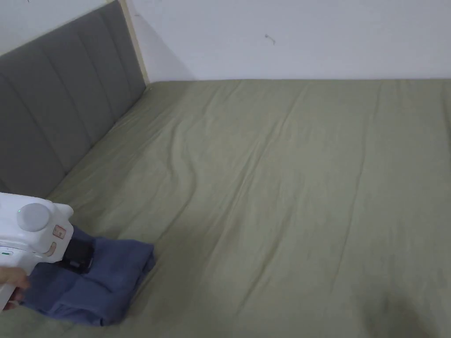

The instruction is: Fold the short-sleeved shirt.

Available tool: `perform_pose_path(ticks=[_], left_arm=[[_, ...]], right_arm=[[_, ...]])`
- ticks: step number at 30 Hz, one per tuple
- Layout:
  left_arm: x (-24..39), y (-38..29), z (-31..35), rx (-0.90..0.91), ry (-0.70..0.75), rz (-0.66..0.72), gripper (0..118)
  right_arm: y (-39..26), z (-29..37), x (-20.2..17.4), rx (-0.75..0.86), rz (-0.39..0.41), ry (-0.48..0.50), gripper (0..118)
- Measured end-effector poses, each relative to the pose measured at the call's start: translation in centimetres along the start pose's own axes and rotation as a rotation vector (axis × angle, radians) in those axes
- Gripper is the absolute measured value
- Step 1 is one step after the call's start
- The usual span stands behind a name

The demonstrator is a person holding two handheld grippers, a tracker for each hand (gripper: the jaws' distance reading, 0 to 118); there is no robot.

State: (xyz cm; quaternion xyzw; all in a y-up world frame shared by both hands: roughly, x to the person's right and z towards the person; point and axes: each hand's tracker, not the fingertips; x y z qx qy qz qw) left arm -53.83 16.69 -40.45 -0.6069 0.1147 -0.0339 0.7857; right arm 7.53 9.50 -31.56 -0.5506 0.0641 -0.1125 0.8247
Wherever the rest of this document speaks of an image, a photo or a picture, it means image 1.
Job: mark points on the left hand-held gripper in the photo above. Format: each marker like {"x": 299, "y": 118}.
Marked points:
{"x": 33, "y": 232}

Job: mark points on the dark blue garment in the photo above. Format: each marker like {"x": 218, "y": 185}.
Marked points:
{"x": 98, "y": 281}

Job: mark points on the person's left hand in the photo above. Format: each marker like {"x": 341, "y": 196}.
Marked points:
{"x": 12, "y": 276}

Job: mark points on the grey padded headboard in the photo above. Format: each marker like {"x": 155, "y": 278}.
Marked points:
{"x": 67, "y": 98}

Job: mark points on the bed with pale green sheet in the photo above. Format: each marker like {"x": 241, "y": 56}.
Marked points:
{"x": 267, "y": 197}

